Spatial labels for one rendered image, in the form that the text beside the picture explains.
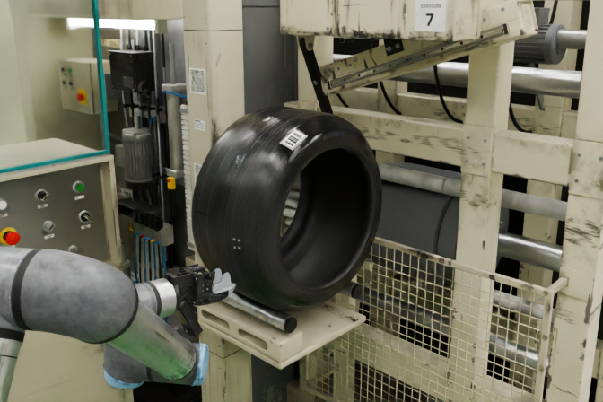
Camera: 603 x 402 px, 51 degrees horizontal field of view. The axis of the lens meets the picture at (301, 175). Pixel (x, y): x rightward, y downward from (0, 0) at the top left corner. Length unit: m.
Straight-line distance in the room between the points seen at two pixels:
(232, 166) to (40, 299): 0.78
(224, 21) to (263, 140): 0.43
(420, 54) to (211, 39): 0.59
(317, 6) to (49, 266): 1.20
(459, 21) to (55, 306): 1.15
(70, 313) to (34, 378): 1.25
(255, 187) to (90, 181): 0.73
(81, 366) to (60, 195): 0.57
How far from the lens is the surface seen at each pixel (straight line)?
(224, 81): 1.88
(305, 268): 1.99
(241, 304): 1.83
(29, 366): 2.16
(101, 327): 0.97
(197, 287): 1.56
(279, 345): 1.73
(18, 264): 0.96
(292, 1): 1.96
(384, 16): 1.74
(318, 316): 1.99
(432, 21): 1.65
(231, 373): 2.20
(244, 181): 1.55
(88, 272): 0.95
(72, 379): 2.26
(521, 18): 1.72
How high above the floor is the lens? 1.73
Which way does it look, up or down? 15 degrees down
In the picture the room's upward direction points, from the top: straight up
